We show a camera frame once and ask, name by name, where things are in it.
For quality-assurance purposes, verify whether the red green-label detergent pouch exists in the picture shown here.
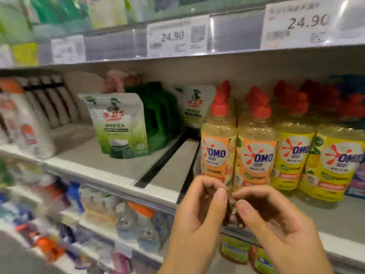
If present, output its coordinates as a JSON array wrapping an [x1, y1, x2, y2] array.
[[249, 245, 280, 274], [221, 234, 252, 265]]

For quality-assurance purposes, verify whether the white orange-trigger spray bottle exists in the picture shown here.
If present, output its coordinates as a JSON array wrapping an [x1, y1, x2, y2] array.
[[0, 77, 57, 160]]

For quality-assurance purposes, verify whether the white green-print cleaner pouch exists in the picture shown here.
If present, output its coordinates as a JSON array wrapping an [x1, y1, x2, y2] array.
[[174, 84, 217, 129]]

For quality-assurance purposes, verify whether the yellow-capped pink-label cleaner bottle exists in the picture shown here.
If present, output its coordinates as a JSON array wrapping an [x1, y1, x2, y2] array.
[[34, 174, 69, 209]]

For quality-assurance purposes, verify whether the person's right forearm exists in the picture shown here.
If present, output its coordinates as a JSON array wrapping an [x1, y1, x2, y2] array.
[[267, 260, 334, 274]]

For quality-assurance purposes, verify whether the cluster of orange trigger sprayers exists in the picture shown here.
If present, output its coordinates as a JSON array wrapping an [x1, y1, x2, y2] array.
[[16, 222, 66, 263]]

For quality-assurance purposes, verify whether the row of white green-capped bottles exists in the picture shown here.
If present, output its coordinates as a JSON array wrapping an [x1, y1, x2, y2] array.
[[79, 185, 117, 229]]

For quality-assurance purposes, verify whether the person's right hand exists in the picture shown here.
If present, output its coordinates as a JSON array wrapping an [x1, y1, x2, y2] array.
[[231, 185, 330, 267]]

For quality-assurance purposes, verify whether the large green white cleaner pouch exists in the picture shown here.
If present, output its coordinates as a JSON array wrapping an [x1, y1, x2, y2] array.
[[78, 93, 150, 159]]

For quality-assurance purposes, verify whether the person's left hand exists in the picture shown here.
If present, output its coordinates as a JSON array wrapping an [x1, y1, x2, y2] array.
[[162, 175, 230, 267]]

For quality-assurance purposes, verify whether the row of yellow red-capped bottles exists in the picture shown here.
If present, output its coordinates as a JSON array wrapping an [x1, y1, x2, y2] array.
[[200, 80, 365, 202]]

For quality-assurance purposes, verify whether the green capped cleaner bottle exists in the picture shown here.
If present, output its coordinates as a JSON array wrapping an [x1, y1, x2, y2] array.
[[124, 81, 183, 153]]

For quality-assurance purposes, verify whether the pink twin spray bottle pack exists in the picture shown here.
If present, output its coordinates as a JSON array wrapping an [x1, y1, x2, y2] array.
[[103, 69, 143, 94]]

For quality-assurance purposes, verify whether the blue pump cleaner bottle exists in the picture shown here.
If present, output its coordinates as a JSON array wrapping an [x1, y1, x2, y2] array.
[[345, 74, 365, 199]]

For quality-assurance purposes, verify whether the row of green pump bottles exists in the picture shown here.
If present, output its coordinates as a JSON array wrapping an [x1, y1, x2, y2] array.
[[0, 0, 35, 43]]

